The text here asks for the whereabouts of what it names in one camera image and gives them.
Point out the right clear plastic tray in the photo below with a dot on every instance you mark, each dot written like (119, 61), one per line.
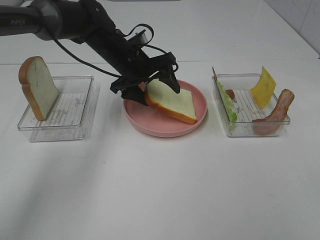
(245, 108)

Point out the yellow cheese slice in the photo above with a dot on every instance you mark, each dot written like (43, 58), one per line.
(264, 89)

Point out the green lettuce leaf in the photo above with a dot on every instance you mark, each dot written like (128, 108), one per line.
(227, 102)

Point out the clear plastic tray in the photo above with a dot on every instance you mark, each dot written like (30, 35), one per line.
(245, 108)
(70, 118)

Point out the dark brown bacon strip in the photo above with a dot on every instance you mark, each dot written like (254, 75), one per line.
(229, 92)

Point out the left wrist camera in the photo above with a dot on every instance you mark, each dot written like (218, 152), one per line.
(139, 39)

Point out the left clear plastic tray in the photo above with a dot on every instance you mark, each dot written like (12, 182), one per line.
(70, 118)

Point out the pink bacon strip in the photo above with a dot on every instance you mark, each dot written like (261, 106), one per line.
(277, 115)

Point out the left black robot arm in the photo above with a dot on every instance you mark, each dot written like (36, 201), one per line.
(86, 21)

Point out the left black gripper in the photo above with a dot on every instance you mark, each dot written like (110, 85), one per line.
(133, 64)

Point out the bread slice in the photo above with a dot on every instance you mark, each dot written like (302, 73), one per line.
(179, 106)
(38, 86)

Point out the pink plate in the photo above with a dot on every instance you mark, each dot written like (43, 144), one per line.
(154, 123)

